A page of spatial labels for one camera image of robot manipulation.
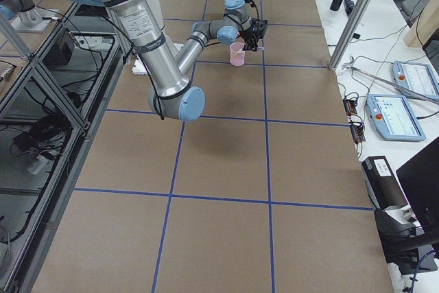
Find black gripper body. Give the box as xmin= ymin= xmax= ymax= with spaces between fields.
xmin=241 ymin=28 xmax=259 ymax=46

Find yellow highlighter pen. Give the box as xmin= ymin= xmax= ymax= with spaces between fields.
xmin=230 ymin=43 xmax=245 ymax=58

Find pink mesh pen holder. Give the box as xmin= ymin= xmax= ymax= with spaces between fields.
xmin=229 ymin=42 xmax=246 ymax=67

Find near blue teach pendant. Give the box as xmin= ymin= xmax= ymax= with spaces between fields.
xmin=366 ymin=94 xmax=426 ymax=142

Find blue teach pendant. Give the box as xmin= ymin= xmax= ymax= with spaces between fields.
xmin=366 ymin=94 xmax=426 ymax=142
xmin=392 ymin=61 xmax=438 ymax=99

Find far blue teach pendant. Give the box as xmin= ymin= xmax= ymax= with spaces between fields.
xmin=392 ymin=61 xmax=438 ymax=99

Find black cardboard box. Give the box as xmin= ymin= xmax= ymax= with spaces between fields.
xmin=361 ymin=156 xmax=409 ymax=210

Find black monitor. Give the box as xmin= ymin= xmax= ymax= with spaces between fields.
xmin=374 ymin=139 xmax=438 ymax=262

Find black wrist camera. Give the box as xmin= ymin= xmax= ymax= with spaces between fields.
xmin=252 ymin=19 xmax=268 ymax=40

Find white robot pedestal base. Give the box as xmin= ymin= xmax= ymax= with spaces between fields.
xmin=132 ymin=0 xmax=182 ymax=80

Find aluminium frame post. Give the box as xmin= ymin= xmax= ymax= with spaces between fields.
xmin=328 ymin=0 xmax=370 ymax=71

